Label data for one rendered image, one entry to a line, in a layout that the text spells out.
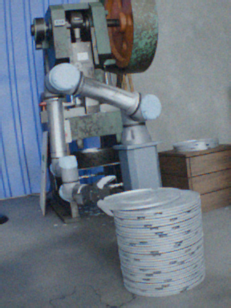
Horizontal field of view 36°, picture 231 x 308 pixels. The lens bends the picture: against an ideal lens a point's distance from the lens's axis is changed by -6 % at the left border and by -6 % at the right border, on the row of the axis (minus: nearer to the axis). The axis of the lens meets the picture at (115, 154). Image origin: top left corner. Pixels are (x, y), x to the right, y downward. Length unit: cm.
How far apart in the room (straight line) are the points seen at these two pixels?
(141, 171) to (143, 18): 110
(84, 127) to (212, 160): 83
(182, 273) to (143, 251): 15
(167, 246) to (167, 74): 321
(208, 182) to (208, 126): 230
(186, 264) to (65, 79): 88
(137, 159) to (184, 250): 75
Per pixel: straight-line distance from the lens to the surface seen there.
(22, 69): 375
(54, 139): 168
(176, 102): 418
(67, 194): 157
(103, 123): 240
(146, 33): 248
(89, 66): 259
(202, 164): 207
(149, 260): 114
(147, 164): 181
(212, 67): 450
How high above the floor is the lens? 55
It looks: 4 degrees down
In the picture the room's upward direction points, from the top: 8 degrees counter-clockwise
